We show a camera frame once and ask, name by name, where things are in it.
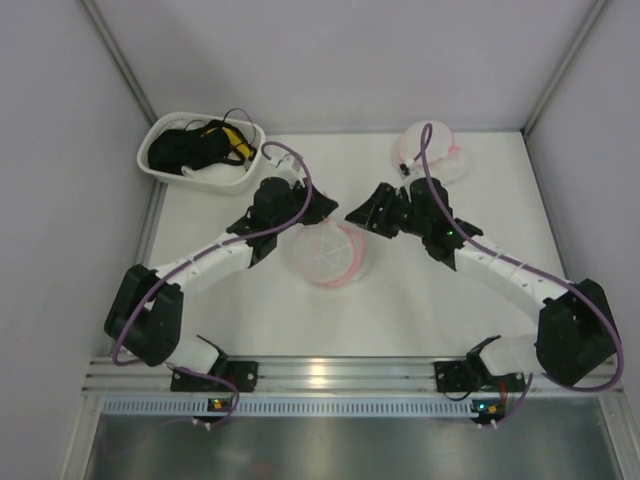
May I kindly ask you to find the white mesh laundry bag front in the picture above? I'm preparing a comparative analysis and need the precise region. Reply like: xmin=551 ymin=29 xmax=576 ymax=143
xmin=288 ymin=220 xmax=371 ymax=289

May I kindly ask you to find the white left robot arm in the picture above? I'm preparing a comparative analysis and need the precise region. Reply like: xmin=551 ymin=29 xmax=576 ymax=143
xmin=104 ymin=177 xmax=339 ymax=374

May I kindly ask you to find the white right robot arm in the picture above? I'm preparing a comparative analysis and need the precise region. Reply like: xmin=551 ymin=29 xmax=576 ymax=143
xmin=345 ymin=178 xmax=620 ymax=388

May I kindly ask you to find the white plastic laundry basket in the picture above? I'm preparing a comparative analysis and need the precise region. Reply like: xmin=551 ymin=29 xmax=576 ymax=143
xmin=137 ymin=112 xmax=266 ymax=195

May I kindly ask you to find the yellow black garment in basket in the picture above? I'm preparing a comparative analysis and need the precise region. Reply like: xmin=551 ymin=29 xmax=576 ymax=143
xmin=202 ymin=124 xmax=256 ymax=165

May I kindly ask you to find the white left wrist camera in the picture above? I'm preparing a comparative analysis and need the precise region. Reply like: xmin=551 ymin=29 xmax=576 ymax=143
xmin=267 ymin=154 xmax=307 ymax=184

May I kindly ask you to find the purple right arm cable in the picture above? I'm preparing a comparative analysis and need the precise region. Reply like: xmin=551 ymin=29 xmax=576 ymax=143
xmin=419 ymin=122 xmax=624 ymax=426

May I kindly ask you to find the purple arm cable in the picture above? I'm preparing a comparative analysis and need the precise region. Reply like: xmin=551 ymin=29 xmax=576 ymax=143
xmin=419 ymin=122 xmax=624 ymax=426
xmin=110 ymin=142 xmax=314 ymax=436

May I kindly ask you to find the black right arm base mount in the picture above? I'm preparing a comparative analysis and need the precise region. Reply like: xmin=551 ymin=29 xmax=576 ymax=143
xmin=434 ymin=360 xmax=526 ymax=394

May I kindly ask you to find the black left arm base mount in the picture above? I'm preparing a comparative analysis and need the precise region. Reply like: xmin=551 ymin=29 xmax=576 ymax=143
xmin=170 ymin=360 xmax=259 ymax=393

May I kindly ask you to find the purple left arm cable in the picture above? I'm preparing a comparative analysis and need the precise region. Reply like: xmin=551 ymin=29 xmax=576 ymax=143
xmin=110 ymin=142 xmax=314 ymax=436

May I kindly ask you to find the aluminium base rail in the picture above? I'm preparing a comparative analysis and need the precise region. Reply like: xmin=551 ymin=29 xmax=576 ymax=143
xmin=82 ymin=354 xmax=624 ymax=399

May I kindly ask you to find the grey slotted cable duct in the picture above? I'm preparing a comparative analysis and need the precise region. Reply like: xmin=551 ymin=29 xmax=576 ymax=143
xmin=102 ymin=396 xmax=479 ymax=418

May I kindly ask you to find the aluminium corner post right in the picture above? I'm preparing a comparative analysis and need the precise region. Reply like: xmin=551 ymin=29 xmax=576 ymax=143
xmin=520 ymin=0 xmax=612 ymax=140

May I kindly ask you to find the aluminium corner post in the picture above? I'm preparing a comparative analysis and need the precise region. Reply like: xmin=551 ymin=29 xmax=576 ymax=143
xmin=77 ymin=0 xmax=158 ymax=125
xmin=520 ymin=0 xmax=612 ymax=140

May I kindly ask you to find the aluminium corner post left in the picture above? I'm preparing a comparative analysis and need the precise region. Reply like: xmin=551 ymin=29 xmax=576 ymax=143
xmin=77 ymin=0 xmax=158 ymax=125

